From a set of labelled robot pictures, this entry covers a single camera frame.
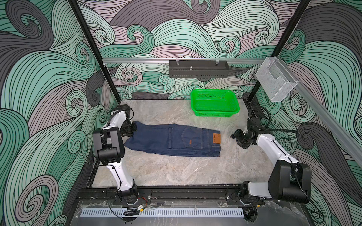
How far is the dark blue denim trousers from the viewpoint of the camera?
907 mm

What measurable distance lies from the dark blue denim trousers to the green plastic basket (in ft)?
0.66

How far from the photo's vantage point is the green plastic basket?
3.79 ft
